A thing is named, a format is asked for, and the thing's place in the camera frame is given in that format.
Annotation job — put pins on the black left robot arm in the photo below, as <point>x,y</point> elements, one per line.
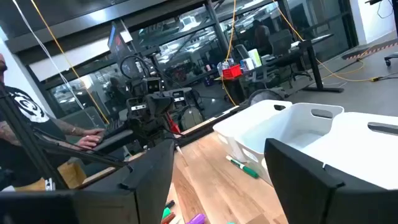
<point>149,133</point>

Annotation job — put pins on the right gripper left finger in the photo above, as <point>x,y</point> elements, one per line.
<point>124,205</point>

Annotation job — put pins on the black floor fan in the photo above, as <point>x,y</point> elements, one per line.
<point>264,96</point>

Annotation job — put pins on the red clamp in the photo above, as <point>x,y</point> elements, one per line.
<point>173,126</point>

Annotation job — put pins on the cardboard box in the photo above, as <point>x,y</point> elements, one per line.
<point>71,174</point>

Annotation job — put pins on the black computer monitor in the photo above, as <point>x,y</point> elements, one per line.
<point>119,46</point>

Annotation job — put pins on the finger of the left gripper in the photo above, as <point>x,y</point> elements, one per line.
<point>152,107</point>
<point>166,107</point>

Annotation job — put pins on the white canister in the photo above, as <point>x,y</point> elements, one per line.
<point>255,57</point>

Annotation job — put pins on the green-capped thin white marker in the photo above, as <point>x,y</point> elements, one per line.
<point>245,169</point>

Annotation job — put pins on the office chair base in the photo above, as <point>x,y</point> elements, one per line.
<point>391,59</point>

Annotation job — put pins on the red plastic basket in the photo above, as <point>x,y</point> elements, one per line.
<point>232,72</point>

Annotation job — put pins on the black office desk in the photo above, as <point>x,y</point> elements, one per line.
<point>313,62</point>

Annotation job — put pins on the grey backpack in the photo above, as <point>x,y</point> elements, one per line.
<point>191,118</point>

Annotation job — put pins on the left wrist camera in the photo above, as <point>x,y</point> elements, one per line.
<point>152,85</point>

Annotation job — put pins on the violet highlighter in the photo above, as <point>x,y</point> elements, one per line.
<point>196,219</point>

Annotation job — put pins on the grey office chair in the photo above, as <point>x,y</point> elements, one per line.
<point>280,43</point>

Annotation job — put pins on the grey laptop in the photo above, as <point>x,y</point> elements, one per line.
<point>113,140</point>

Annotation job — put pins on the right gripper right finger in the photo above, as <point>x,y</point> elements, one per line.
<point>326,202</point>

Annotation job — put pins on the person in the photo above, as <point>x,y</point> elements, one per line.
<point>262,35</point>
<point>25,109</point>

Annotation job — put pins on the green highlighter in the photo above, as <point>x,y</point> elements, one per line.
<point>166,213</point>

